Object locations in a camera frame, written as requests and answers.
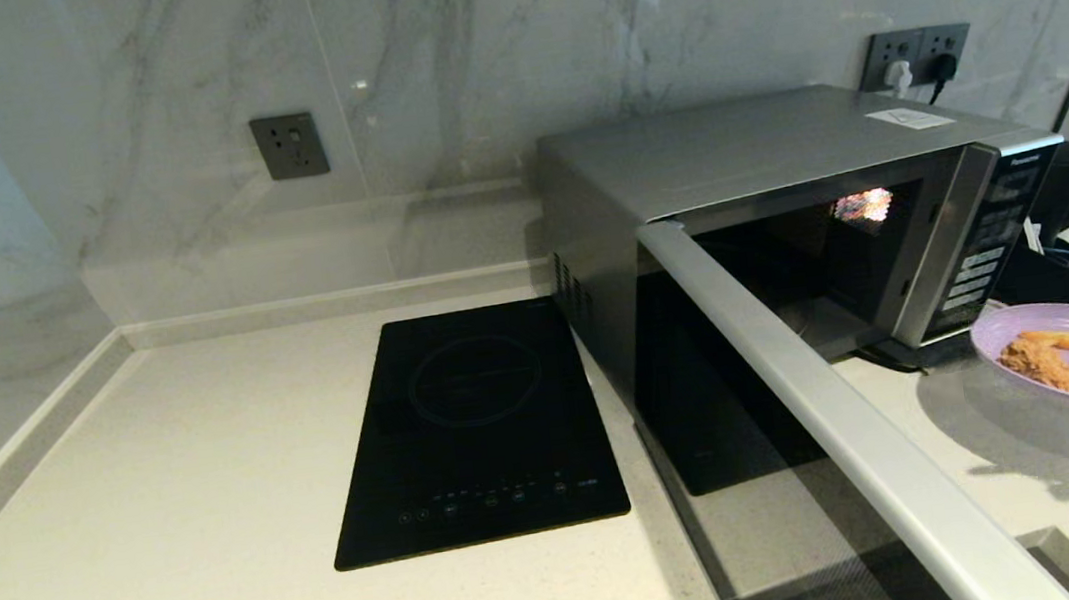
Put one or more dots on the dark grey wall socket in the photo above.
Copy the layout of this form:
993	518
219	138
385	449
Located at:
956	39
289	146
876	50

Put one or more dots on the fried chicken piece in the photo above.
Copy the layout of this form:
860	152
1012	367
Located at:
1045	363

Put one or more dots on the white tissue piece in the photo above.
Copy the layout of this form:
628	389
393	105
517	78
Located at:
1032	233

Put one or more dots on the black power plug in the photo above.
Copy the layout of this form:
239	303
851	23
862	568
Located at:
943	68

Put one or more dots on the white paper sticker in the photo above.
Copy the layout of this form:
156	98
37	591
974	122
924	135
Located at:
911	118

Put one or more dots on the dark grey felt pad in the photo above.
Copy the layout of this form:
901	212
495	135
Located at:
933	353

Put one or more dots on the black induction cooktop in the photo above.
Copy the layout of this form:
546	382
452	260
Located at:
479	427

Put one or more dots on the white power plug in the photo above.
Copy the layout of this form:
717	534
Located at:
899	78

